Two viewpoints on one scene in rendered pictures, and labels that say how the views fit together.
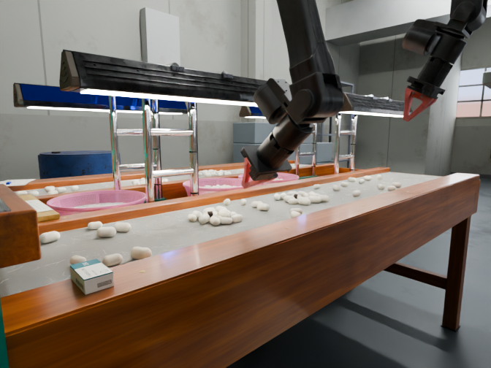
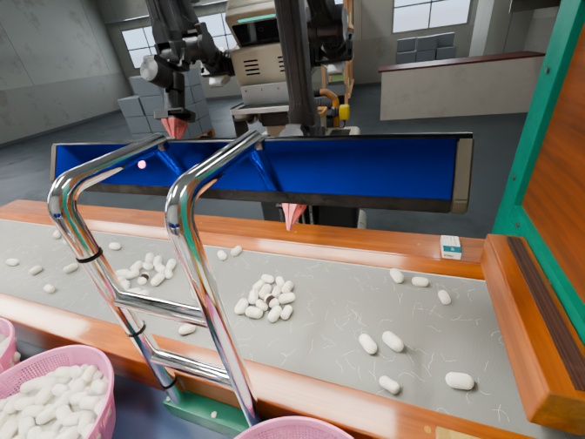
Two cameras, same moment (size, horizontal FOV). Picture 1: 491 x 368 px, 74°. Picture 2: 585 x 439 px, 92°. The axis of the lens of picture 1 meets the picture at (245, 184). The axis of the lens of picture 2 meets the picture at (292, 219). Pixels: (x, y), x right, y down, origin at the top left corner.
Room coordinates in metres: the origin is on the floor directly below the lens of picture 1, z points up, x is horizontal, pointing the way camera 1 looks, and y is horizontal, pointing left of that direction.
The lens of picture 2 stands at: (0.92, 0.51, 1.21)
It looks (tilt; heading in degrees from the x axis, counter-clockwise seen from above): 31 degrees down; 246
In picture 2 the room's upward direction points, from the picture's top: 8 degrees counter-clockwise
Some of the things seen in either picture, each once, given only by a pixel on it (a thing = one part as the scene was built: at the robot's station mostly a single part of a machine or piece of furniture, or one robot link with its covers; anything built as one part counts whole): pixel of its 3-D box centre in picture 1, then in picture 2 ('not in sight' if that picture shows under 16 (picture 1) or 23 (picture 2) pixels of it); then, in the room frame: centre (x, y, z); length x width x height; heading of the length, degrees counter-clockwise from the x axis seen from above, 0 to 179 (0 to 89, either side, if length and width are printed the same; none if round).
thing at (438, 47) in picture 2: not in sight; (422, 65); (-4.61, -4.15, 0.51); 1.07 x 0.69 x 1.02; 137
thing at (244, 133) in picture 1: (283, 167); not in sight; (3.99, -0.47, 0.54); 1.07 x 0.71 x 1.07; 136
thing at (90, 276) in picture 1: (91, 275); (450, 246); (0.40, 0.20, 0.77); 0.06 x 0.04 x 0.02; 43
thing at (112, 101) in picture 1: (126, 149); not in sight; (1.21, 0.44, 0.90); 0.20 x 0.19 x 0.45; 133
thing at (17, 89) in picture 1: (114, 101); not in sight; (1.26, 0.49, 1.08); 0.62 x 0.08 x 0.07; 133
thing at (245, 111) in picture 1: (283, 112); not in sight; (1.92, -0.22, 1.08); 0.62 x 0.08 x 0.07; 133
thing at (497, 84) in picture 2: not in sight; (448, 87); (-3.41, -2.62, 0.36); 2.09 x 0.67 x 0.72; 136
